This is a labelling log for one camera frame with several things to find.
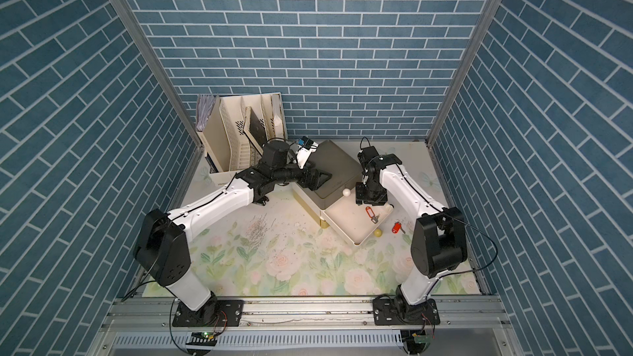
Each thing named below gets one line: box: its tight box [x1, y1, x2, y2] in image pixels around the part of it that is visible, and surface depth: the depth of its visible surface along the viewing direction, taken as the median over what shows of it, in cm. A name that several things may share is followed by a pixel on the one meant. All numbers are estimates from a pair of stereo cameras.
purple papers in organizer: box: [196, 93, 217, 132], surface depth 93 cm
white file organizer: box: [196, 92, 288, 187], surface depth 104 cm
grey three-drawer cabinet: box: [291, 139, 364, 230], surface depth 84 cm
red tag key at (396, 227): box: [391, 220, 406, 235], surface depth 94 cm
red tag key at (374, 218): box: [365, 206, 380, 225], surface depth 90 cm
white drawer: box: [321, 192, 395, 247], surface depth 88 cm
